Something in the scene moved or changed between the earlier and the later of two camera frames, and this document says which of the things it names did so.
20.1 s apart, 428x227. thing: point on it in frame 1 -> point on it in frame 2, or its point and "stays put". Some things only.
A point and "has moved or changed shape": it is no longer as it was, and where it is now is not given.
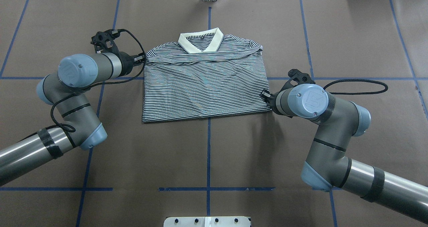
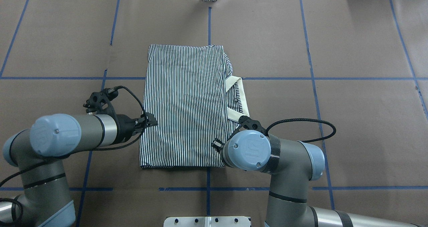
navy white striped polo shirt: [204, 73] has moved or changed shape
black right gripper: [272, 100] -> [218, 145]
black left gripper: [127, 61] -> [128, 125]
